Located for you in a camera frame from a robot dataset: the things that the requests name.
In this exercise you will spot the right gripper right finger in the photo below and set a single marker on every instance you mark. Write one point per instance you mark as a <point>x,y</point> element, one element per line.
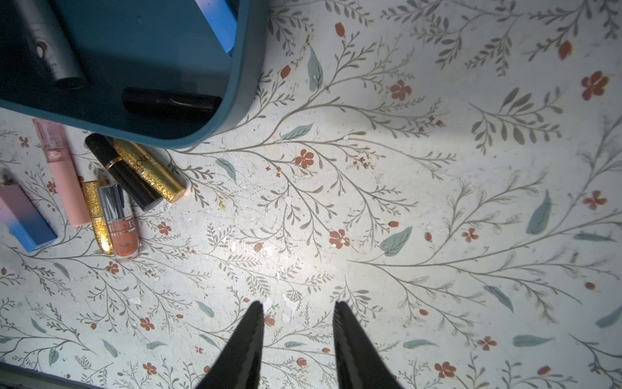
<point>358,364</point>

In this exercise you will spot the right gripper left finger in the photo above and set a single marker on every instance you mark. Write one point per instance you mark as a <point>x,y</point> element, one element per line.
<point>239,363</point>

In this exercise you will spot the coral lip gloss silver cap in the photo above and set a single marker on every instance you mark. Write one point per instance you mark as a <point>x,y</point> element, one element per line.
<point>120,222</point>

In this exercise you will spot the gold glitter lipstick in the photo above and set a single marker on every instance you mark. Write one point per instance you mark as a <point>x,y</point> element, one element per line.
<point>99,225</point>

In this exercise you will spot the black lipstick tube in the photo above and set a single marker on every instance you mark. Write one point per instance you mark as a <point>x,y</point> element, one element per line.
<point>167,104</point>

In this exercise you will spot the pink blue gradient lipstick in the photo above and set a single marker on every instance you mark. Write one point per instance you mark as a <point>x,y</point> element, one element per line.
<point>24,221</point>

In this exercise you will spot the pink lip gloss tube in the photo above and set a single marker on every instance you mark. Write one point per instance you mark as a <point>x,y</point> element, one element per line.
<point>58,156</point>

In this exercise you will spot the teal storage box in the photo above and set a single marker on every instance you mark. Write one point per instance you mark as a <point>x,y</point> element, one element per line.
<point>164,46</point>

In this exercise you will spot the silver lipstick tube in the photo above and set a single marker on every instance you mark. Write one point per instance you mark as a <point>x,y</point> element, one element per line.
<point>50,44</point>

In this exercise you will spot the black lipstick gold band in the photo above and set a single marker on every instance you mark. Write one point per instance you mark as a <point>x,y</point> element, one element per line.
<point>144,196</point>

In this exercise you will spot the gold glitter lipstick angled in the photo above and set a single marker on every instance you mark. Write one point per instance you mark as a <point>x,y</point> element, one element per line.
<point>150,170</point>

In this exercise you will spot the floral table mat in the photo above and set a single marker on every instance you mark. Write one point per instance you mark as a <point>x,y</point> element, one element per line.
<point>450,169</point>

